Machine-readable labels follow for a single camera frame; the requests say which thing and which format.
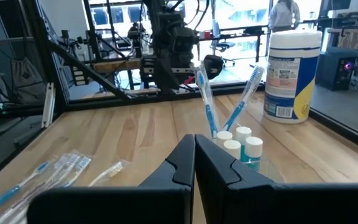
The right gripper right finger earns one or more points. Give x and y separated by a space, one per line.
259 205

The white metal bar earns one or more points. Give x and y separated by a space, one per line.
48 105

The blue white toothbrush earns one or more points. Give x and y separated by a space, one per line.
3 199
242 99
208 102
84 160

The purple white wrapped toothbrush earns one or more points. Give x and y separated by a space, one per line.
26 202
56 174

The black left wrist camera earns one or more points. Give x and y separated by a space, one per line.
182 39

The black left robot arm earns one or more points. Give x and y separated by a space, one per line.
163 12

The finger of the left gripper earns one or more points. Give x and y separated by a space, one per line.
162 76
172 76

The black computer tower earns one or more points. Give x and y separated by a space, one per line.
334 71

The teal mouthwash bottle white cap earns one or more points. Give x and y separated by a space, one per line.
224 137
232 148
242 133
253 147

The white wipes canister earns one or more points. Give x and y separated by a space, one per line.
291 77

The clear acrylic organizer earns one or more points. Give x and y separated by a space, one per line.
272 169

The grey hanging bag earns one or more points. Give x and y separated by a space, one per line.
28 81

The orange white toothbrush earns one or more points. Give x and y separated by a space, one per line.
106 174

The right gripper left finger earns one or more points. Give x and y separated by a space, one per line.
135 205

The person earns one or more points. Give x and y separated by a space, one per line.
283 15

